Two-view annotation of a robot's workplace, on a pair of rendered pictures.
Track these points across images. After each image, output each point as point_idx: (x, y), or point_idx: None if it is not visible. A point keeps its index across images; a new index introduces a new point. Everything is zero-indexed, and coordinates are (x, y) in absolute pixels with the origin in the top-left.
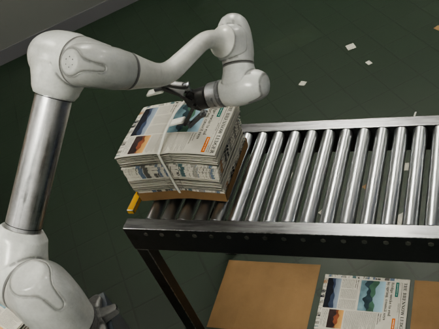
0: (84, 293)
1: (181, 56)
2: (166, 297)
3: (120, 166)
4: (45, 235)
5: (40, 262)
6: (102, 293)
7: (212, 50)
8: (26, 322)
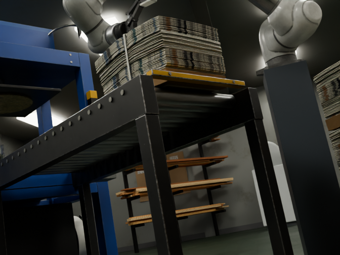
0: (262, 53)
1: None
2: (282, 206)
3: (218, 40)
4: (267, 19)
5: (264, 20)
6: (264, 70)
7: (101, 3)
8: None
